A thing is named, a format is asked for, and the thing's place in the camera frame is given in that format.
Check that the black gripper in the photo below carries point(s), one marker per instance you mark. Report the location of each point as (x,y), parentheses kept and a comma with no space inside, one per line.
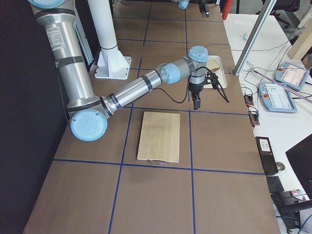
(195,88)
(204,9)

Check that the bread slice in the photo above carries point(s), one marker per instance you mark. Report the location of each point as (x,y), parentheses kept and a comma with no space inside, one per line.
(213,65)

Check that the cream bear serving tray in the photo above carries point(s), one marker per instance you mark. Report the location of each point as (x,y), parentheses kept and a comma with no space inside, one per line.
(220,73)

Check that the black power strip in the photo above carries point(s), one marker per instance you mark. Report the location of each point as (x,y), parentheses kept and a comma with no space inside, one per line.
(249,100)
(254,118)

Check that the wooden cutting board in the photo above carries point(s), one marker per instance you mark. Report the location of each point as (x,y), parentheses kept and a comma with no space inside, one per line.
(159,138)

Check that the near teach pendant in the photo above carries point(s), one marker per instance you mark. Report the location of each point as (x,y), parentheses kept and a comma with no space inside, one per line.
(276,99)

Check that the teach pendant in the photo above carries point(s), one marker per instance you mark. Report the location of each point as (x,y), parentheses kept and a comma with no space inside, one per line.
(276,99)
(292,75)

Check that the black box on desk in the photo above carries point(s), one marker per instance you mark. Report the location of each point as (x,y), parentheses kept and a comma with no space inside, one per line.
(266,155)

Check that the far teach pendant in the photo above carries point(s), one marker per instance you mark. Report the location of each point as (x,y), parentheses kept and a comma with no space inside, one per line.
(292,75)

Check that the black monitor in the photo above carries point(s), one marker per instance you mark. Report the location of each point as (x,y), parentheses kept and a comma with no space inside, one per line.
(300,159)

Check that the aluminium frame post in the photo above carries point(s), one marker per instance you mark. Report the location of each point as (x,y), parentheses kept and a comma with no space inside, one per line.
(264,13)

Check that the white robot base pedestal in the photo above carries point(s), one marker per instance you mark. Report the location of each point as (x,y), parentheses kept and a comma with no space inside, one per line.
(111,62)

